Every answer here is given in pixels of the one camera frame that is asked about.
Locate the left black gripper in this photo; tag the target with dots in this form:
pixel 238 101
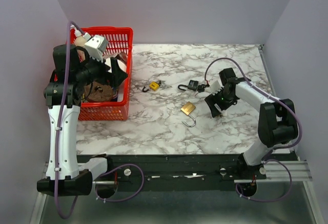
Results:
pixel 117 74

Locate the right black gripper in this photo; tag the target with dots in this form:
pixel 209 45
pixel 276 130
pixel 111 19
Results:
pixel 211 99

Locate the large brass padlock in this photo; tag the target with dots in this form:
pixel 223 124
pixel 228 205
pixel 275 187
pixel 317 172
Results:
pixel 187 109

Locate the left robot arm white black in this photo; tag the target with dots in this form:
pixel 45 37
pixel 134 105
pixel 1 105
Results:
pixel 75 68

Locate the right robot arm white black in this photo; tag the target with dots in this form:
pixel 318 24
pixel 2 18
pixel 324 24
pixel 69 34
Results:
pixel 277 124

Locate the brown round wicker item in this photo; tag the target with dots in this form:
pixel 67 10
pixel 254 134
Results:
pixel 97 93

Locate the black padlock with keys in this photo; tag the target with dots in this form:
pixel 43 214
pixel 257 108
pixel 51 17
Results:
pixel 193 85

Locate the red plastic basket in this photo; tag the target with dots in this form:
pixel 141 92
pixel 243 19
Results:
pixel 119 46

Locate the small yellow padlock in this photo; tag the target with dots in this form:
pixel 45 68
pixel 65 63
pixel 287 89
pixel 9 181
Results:
pixel 152 86

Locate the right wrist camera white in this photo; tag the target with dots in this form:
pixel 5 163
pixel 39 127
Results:
pixel 215 86

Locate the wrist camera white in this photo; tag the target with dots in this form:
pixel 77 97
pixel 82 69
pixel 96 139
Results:
pixel 96 45
pixel 215 86

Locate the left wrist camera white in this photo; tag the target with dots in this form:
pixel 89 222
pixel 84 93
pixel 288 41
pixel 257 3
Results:
pixel 96 45

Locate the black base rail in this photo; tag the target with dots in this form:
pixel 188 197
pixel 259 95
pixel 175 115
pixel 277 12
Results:
pixel 191 172

